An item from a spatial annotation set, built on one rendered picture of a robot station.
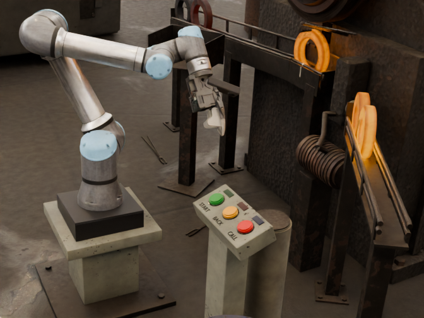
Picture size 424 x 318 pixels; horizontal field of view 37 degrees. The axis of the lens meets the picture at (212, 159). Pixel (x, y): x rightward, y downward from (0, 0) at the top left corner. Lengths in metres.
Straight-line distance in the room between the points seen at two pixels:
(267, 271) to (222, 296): 0.17
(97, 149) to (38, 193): 0.98
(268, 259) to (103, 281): 0.67
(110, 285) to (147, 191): 0.80
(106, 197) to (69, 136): 1.44
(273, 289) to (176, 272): 0.65
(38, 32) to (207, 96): 0.55
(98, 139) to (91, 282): 0.49
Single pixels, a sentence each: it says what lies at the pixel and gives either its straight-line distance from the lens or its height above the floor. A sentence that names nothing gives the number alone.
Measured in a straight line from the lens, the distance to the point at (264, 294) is 1.90.
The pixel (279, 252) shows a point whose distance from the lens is 1.82.
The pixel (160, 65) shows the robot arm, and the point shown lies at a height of 0.85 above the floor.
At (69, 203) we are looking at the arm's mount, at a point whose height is 0.36.
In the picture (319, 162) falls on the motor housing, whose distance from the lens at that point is 2.23.
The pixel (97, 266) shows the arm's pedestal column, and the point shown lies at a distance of 2.21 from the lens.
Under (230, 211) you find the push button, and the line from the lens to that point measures 1.67.
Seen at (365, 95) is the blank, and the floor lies 0.78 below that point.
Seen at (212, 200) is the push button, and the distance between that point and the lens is 1.72.
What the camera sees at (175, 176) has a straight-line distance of 3.09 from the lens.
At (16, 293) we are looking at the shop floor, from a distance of 2.42.
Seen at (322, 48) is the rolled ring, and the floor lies 0.80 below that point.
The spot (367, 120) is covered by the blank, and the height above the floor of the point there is 0.78.
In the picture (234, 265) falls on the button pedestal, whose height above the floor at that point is 0.47.
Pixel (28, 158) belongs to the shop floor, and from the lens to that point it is 3.33.
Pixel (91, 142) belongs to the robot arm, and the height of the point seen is 0.58.
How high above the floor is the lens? 1.47
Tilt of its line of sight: 27 degrees down
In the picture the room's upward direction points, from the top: 3 degrees clockwise
